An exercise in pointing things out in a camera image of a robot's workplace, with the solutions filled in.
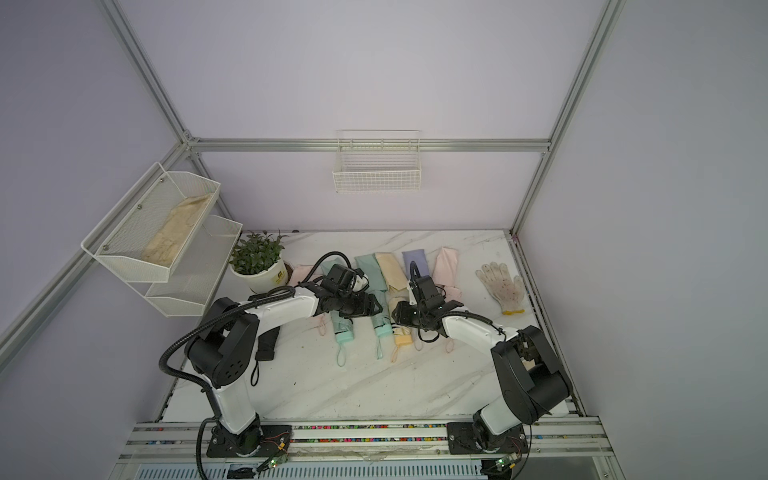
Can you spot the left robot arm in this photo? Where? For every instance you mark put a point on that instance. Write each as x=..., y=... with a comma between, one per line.
x=221, y=352

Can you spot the teal umbrella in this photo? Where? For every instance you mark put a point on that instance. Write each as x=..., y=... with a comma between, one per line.
x=328, y=264
x=343, y=333
x=381, y=322
x=370, y=267

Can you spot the purple umbrella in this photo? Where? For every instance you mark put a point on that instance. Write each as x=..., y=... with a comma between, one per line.
x=417, y=257

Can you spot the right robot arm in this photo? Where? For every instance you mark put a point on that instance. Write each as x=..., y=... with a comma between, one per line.
x=531, y=377

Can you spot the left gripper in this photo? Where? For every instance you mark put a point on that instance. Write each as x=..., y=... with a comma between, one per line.
x=366, y=307

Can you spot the black umbrella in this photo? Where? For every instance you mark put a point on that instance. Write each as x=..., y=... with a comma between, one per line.
x=265, y=352

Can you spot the white two-tier mesh shelf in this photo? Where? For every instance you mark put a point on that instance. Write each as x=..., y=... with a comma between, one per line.
x=186, y=288

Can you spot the yellow umbrella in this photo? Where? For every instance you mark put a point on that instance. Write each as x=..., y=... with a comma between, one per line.
x=392, y=272
x=402, y=335

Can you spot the white wire wall basket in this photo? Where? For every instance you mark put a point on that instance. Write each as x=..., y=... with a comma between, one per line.
x=377, y=161

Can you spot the beige gloves in shelf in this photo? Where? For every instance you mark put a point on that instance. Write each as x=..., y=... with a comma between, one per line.
x=166, y=245

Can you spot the potted green plant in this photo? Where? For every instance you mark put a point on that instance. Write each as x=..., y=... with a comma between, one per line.
x=257, y=260

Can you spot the pink umbrella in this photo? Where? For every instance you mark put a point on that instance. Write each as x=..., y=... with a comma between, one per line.
x=446, y=267
x=321, y=324

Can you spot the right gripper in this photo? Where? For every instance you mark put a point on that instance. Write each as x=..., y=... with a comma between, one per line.
x=403, y=314

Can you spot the white dotted work glove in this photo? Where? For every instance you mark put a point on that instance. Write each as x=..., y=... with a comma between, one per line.
x=508, y=291

